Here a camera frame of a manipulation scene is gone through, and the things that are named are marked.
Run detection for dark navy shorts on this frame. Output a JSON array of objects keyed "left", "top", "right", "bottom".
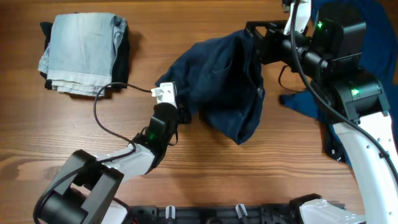
[{"left": 155, "top": 30, "right": 266, "bottom": 145}]

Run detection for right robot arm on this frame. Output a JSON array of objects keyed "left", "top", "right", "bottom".
[{"left": 246, "top": 1, "right": 397, "bottom": 223}]

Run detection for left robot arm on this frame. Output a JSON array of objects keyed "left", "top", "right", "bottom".
[{"left": 33, "top": 103, "right": 190, "bottom": 223}]

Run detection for folded black garment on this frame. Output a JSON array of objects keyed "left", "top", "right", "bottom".
[{"left": 38, "top": 22, "right": 130, "bottom": 90}]

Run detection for crumpled teal blue garment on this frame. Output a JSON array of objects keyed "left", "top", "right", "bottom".
[{"left": 279, "top": 0, "right": 397, "bottom": 165}]

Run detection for folded light denim garment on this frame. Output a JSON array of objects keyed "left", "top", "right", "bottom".
[{"left": 47, "top": 12, "right": 128, "bottom": 96}]

